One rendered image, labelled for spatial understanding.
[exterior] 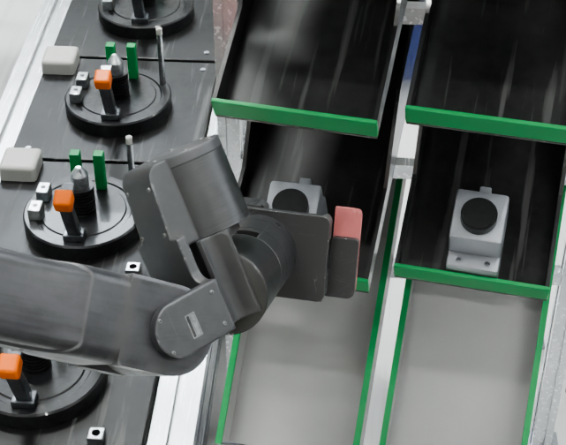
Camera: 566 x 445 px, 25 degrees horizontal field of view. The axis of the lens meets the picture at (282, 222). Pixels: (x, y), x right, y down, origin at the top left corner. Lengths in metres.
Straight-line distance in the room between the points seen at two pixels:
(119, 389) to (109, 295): 0.55
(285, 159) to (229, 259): 0.33
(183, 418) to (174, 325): 0.51
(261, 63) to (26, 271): 0.35
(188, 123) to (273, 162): 0.54
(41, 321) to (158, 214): 0.11
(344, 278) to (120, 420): 0.40
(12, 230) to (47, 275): 0.76
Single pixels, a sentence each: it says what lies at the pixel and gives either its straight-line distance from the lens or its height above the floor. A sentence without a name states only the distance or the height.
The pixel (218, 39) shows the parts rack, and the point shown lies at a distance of 1.10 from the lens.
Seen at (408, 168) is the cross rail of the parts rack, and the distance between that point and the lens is 1.17.
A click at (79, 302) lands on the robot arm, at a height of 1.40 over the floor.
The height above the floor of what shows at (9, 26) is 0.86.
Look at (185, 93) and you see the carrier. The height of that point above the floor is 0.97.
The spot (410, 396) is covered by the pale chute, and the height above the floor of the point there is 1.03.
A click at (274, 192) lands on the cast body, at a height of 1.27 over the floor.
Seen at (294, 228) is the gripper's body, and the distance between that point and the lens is 0.94.
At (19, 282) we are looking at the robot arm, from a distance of 0.77.
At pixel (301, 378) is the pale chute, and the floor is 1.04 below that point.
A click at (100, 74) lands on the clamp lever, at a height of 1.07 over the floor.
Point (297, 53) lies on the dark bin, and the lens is 1.04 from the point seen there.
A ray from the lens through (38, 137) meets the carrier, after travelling 1.68.
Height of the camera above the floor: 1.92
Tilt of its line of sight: 39 degrees down
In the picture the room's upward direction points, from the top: straight up
